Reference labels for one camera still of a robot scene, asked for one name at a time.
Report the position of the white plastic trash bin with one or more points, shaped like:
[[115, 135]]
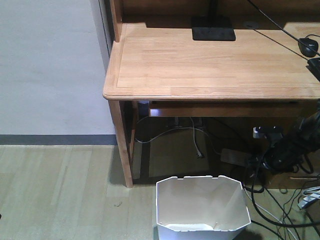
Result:
[[200, 208]]

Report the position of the light wooden desk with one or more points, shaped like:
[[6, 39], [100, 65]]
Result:
[[154, 58]]

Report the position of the black computer mouse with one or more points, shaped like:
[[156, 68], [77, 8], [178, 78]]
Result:
[[308, 47]]

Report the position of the black keyboard corner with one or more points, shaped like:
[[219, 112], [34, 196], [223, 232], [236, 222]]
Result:
[[314, 67]]

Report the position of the white power strip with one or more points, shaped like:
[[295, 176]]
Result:
[[308, 200], [234, 157]]

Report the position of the white power strip at right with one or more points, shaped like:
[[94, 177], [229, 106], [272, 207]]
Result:
[[308, 200]]

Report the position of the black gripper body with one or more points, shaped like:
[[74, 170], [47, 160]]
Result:
[[282, 157]]

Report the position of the black monitor stand base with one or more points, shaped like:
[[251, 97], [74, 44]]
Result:
[[212, 27]]

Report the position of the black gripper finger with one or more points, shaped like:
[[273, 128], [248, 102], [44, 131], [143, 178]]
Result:
[[272, 133], [254, 162]]

